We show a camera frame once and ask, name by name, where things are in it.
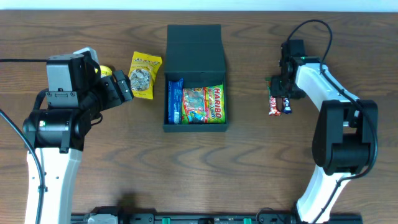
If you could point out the blue Oreo cookie pack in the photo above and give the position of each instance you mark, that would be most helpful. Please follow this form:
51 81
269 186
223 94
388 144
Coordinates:
175 90

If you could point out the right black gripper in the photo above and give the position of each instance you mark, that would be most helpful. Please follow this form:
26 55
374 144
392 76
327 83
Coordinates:
280 90

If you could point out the red KitKat bar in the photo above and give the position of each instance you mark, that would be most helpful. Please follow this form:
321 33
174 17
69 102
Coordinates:
273 110

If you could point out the purple Dairy Milk bar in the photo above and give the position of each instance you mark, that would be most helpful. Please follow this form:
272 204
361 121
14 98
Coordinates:
286 109

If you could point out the dark green box with lid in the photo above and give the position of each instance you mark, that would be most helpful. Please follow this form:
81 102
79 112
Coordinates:
195 53

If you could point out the yellow Mentos gum bottle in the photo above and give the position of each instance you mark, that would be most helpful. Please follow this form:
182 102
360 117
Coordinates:
105 71

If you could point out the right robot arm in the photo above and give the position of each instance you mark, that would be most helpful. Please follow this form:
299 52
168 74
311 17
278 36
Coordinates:
344 145

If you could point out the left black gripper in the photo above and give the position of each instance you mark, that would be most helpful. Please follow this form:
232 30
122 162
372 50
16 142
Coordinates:
117 88

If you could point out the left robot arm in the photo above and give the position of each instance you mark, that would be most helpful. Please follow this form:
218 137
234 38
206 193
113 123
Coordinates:
57 137

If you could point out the Haribo gummy candy bag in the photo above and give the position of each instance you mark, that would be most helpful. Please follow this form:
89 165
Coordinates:
203 105

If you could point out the yellow seed snack bag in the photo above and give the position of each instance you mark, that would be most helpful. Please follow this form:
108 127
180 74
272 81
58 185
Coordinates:
142 74

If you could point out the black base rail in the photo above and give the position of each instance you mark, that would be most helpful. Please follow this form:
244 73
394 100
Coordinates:
119 215

